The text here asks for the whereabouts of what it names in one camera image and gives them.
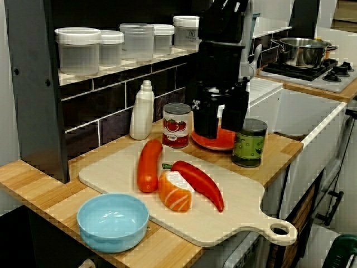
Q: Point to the white toy detergent bottle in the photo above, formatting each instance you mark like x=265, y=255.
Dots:
x=142, y=117

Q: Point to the grey toy dishwasher panel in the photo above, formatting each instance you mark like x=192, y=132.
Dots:
x=245, y=251

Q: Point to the grey stove top panel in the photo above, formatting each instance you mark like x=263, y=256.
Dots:
x=343, y=85

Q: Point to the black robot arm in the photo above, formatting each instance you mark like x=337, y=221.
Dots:
x=220, y=19

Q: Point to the red toy chili pepper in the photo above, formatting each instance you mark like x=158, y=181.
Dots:
x=200, y=181

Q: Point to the dark grey shelf unit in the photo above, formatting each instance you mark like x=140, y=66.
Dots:
x=36, y=111

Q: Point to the white toy sink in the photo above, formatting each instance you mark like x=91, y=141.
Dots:
x=267, y=92

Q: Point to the clear lidless plastic jar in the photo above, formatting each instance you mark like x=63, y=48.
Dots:
x=136, y=42

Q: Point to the large white-lid plastic jar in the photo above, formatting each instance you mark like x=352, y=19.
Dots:
x=78, y=53
x=185, y=33

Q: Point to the dark green clamp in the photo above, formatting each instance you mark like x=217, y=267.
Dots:
x=344, y=251

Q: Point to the toy tomato can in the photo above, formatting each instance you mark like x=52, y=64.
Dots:
x=176, y=125

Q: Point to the blue plastic bin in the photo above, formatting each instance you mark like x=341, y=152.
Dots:
x=256, y=23

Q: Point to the grey toy faucet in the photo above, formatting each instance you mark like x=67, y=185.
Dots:
x=247, y=56

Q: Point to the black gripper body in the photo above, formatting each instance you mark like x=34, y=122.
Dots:
x=220, y=67

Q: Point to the red plate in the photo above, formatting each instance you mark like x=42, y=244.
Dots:
x=227, y=139

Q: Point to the light blue bowl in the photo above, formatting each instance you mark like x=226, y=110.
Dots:
x=111, y=223

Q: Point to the steel pot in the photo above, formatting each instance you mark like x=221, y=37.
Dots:
x=301, y=56

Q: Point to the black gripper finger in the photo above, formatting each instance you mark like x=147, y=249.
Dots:
x=234, y=111
x=206, y=120

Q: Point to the green toy pea can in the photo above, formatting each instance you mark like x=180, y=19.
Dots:
x=248, y=145

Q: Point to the black stove grate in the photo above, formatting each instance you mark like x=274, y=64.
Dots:
x=295, y=73

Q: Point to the small white-lid plastic jar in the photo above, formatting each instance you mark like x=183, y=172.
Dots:
x=111, y=50
x=164, y=39

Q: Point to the pale wooden cutting board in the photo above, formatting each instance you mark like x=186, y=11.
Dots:
x=117, y=173

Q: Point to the grey stove knob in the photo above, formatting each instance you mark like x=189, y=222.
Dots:
x=345, y=69
x=332, y=76

